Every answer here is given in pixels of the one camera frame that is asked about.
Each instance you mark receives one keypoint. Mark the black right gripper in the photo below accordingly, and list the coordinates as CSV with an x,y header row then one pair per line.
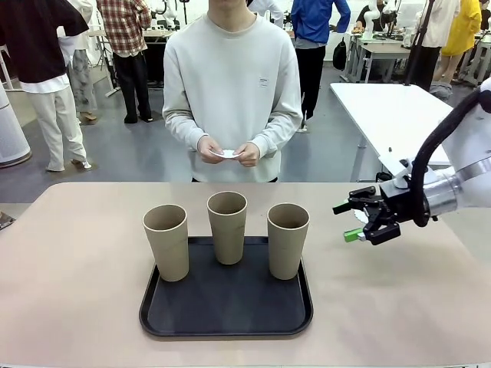
x,y
399,203

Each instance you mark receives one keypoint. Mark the tan paper cup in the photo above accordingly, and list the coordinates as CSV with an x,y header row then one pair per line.
x,y
228,237
169,245
285,249

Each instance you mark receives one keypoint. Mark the person's left forearm grey sleeve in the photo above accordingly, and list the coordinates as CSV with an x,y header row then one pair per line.
x,y
280,132

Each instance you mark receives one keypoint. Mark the person's right forearm grey sleeve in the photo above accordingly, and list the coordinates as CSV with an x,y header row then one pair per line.
x,y
180,128

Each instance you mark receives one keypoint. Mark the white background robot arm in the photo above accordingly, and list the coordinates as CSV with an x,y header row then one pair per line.
x,y
370,19

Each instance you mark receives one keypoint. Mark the person's left hand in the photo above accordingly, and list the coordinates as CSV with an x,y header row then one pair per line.
x,y
251,155

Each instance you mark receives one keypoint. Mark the person's right hand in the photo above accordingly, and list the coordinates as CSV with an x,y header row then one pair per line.
x,y
207,147

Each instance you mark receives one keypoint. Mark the white side table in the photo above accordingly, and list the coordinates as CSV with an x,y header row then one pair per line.
x,y
399,119

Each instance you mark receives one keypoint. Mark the grey crumpled cloth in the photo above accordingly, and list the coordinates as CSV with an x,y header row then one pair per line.
x,y
441,90

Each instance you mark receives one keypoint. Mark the black hanging bag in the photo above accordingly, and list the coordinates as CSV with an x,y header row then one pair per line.
x,y
339,55

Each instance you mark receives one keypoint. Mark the grey background desk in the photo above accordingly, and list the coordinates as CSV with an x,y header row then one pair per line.
x,y
377,50

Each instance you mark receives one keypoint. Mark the black plastic tray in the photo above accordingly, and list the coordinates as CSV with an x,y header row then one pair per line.
x,y
230,303

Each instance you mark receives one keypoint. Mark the black tripod pole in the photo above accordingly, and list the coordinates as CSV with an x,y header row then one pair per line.
x,y
420,42

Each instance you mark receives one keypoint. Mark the person torso grey sweatshirt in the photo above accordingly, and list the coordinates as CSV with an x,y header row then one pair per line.
x,y
230,76

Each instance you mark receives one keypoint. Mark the bystander blue shirt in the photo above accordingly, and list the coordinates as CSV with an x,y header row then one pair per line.
x,y
314,23

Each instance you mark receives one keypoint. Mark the bystander yellow coat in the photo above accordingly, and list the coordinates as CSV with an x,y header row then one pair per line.
x,y
464,30

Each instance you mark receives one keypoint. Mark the bystander plaid shirt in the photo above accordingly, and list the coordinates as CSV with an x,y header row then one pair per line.
x,y
126,30

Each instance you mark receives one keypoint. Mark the bystander grey patterned skirt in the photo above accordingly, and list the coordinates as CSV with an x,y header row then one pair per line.
x,y
82,80

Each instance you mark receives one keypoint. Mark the brown flat object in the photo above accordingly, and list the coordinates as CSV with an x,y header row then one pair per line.
x,y
5,221

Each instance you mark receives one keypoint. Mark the white cylindrical air purifier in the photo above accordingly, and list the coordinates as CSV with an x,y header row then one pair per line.
x,y
9,134

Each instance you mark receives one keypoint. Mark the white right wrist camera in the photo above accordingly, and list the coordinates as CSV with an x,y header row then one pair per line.
x,y
399,174

